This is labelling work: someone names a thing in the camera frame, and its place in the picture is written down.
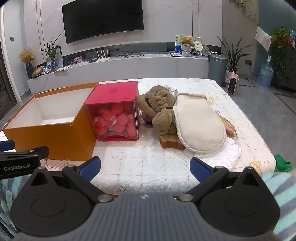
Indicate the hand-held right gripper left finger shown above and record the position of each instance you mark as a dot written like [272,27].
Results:
[89,167]

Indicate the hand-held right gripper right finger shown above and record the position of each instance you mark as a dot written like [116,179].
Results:
[199,168]

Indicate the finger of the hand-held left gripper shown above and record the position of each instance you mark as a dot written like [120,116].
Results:
[6,145]
[34,153]

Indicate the orange cardboard box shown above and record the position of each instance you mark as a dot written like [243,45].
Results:
[57,140]

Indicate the white crinkled cloth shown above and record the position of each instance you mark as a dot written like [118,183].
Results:
[227,154]

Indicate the toast shaped plush toy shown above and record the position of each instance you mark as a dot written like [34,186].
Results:
[170,144]

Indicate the silver snack packet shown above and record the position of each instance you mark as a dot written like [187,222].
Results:
[230,128]

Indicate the brown plush toy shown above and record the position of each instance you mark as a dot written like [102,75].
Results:
[159,102]

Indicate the pile of red round discs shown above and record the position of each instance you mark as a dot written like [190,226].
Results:
[115,120]

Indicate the white lace tablecloth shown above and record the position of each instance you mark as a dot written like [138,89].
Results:
[143,160]

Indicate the red lidded clear storage box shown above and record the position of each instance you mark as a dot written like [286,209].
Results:
[115,92]

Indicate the brown straw hat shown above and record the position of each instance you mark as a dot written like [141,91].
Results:
[37,72]

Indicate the green slipper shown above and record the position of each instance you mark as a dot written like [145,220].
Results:
[282,163]

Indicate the yellow flowers in dark vase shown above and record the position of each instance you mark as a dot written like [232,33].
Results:
[28,62]

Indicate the light blue striped pants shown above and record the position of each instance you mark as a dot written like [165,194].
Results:
[283,193]

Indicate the pink space heater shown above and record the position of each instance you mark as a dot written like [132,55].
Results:
[232,83]

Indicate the green plant in glass vase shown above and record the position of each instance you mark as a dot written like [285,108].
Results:
[52,55]

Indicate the grey pedal trash bin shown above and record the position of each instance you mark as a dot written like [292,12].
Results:
[217,69]

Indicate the white router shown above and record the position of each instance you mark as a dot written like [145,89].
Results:
[103,59]

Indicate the grey marble television cabinet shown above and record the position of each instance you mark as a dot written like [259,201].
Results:
[138,69]

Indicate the blue water bottle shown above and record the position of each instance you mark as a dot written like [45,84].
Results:
[265,76]

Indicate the tall potted plant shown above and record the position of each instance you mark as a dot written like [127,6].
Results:
[233,58]

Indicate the white round hand fan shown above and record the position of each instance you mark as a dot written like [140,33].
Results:
[198,46]

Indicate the small teddy bear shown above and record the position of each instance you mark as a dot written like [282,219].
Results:
[187,41]

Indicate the green picture board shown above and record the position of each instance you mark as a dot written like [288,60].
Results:
[178,39]

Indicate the dark cabinet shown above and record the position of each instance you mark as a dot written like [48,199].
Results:
[289,67]

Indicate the hanging white cloth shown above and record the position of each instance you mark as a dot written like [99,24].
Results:
[262,38]

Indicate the leafy plant on cabinet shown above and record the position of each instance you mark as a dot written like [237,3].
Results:
[280,44]

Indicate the hanging vine plant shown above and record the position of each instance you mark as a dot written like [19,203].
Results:
[245,9]

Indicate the black wall television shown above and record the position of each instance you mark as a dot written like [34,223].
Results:
[101,20]

